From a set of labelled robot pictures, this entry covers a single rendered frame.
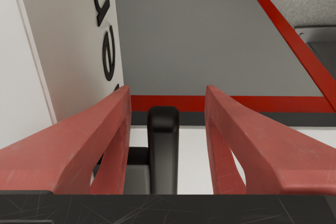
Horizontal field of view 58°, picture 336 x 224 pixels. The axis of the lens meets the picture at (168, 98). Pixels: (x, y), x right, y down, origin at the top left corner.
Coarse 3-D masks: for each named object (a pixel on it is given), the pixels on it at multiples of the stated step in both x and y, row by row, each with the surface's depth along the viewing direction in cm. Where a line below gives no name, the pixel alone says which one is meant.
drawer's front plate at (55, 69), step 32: (0, 0) 7; (32, 0) 7; (64, 0) 9; (0, 32) 7; (32, 32) 7; (64, 32) 9; (96, 32) 13; (0, 64) 8; (32, 64) 8; (64, 64) 9; (96, 64) 13; (0, 96) 8; (32, 96) 8; (64, 96) 9; (96, 96) 13; (0, 128) 9; (32, 128) 9
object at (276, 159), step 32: (224, 96) 11; (224, 128) 9; (256, 128) 7; (288, 128) 7; (224, 160) 11; (256, 160) 6; (288, 160) 6; (320, 160) 6; (224, 192) 10; (256, 192) 6; (288, 192) 5; (320, 192) 5
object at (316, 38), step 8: (296, 32) 104; (304, 32) 104; (312, 32) 104; (320, 32) 104; (328, 32) 103; (304, 40) 105; (312, 40) 105; (320, 40) 105; (328, 40) 105; (312, 48) 102; (320, 48) 101; (328, 48) 100; (320, 56) 97; (328, 56) 96; (328, 64) 92
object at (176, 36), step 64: (128, 0) 68; (192, 0) 68; (256, 0) 68; (128, 64) 44; (192, 64) 44; (256, 64) 44; (320, 64) 44; (192, 128) 31; (320, 128) 31; (192, 192) 37
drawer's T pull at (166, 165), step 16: (160, 112) 11; (176, 112) 11; (160, 128) 11; (176, 128) 11; (160, 144) 11; (176, 144) 11; (128, 160) 12; (144, 160) 12; (160, 160) 12; (176, 160) 12; (128, 176) 13; (144, 176) 13; (160, 176) 12; (176, 176) 13; (128, 192) 13; (144, 192) 13; (160, 192) 13; (176, 192) 13
